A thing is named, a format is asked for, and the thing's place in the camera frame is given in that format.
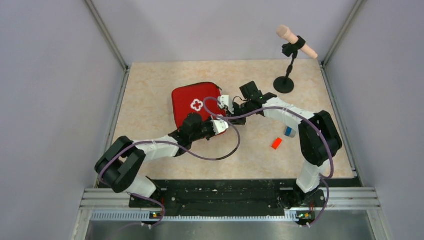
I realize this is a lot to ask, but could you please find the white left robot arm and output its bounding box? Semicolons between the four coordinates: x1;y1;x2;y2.
94;113;220;207

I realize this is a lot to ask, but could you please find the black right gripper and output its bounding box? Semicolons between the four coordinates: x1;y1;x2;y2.
225;101;253;127

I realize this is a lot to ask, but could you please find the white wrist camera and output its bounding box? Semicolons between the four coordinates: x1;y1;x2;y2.
211;119;229;136
217;95;234;115

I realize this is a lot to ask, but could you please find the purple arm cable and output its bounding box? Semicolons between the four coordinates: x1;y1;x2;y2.
97;124;242;228
202;96;335;228

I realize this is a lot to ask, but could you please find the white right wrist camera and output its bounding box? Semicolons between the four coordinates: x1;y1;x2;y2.
217;95;234;115

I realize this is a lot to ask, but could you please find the red black medicine kit case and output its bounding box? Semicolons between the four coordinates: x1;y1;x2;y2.
171;82;221;132

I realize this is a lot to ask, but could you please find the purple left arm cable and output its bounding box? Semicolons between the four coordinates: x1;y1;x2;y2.
97;124;242;228

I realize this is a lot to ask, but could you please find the black microphone stand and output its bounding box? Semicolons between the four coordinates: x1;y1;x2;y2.
273;35;306;94

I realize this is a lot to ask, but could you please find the blue grey box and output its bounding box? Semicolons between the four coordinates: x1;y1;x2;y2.
284;126;297;138

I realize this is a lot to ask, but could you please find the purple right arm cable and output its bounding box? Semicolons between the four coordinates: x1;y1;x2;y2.
202;96;335;228

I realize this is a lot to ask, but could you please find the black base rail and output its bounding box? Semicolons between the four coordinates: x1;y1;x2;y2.
99;178;362;219

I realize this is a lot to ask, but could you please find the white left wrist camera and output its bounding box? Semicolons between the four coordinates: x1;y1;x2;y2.
211;119;229;136

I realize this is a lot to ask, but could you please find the beige microphone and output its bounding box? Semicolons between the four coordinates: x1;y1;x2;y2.
276;25;318;59

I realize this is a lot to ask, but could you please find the orange small box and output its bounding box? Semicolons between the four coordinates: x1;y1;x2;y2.
271;137;283;150

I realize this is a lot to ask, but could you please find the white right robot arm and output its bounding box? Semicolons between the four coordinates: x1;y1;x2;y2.
218;81;343;206

